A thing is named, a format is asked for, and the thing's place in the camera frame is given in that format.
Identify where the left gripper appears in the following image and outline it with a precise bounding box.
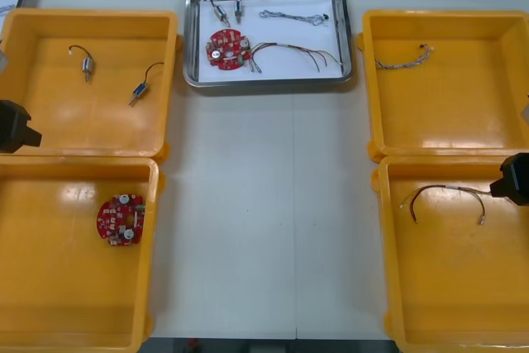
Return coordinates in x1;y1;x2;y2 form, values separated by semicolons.
0;99;43;154

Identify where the red black green-yellow wire harness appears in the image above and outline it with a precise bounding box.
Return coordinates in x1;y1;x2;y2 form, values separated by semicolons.
246;41;346;75
398;184;493;226

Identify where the blue-white twisted wire harness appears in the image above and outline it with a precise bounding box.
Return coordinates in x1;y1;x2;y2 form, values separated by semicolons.
374;41;436;69
259;8;331;28

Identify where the metal solenoid white label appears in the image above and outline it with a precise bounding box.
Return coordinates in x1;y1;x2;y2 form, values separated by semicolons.
67;45;94;84

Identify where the yellow-orange plastic bin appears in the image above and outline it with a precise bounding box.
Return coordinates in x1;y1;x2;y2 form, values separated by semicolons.
0;8;183;160
357;8;529;164
370;155;529;353
0;155;166;353

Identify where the metal solenoid blue label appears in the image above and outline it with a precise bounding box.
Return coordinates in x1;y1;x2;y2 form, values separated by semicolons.
233;0;258;24
127;61;166;107
201;0;231;26

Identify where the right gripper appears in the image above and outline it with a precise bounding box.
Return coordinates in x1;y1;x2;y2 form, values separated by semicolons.
490;151;529;207

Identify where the round red circuit board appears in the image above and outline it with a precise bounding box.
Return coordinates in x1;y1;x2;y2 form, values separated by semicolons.
97;193;146;248
205;28;252;72

